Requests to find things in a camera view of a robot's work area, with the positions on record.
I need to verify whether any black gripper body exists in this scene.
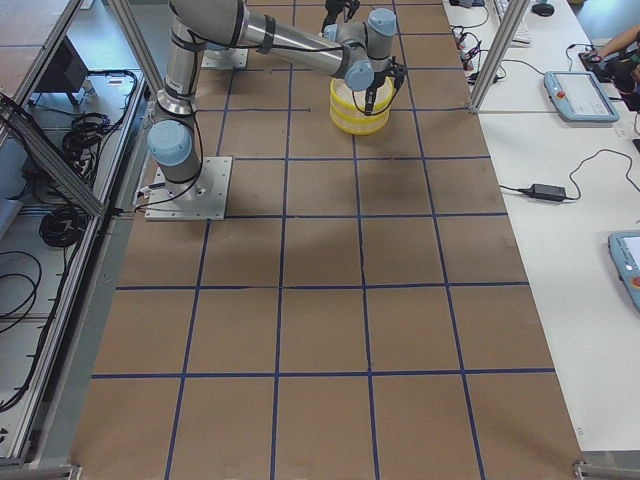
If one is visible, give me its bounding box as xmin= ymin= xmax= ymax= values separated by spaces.
xmin=369 ymin=57 xmax=406 ymax=92

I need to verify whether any yellow steamer layer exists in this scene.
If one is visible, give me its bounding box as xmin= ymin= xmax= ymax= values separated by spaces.
xmin=329 ymin=78 xmax=395 ymax=117
xmin=330 ymin=107 xmax=390 ymax=136

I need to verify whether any white keyboard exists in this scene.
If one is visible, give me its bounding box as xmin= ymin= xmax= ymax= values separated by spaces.
xmin=492 ymin=0 xmax=532 ymax=48

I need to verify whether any blue teach pendant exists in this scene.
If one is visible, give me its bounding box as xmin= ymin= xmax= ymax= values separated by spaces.
xmin=543 ymin=71 xmax=619 ymax=123
xmin=608 ymin=231 xmax=640 ymax=309

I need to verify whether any black power adapter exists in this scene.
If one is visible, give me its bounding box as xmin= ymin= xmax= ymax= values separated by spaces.
xmin=528 ymin=183 xmax=567 ymax=202

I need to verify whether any aluminium frame post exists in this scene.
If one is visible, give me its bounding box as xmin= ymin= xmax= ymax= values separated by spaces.
xmin=468 ymin=30 xmax=510 ymax=113

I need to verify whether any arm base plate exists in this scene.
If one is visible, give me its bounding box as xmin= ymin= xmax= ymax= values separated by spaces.
xmin=201 ymin=49 xmax=248 ymax=70
xmin=144 ymin=157 xmax=232 ymax=221

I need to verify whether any black cable bundle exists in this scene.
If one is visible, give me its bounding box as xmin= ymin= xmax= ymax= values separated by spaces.
xmin=38 ymin=205 xmax=91 ymax=249

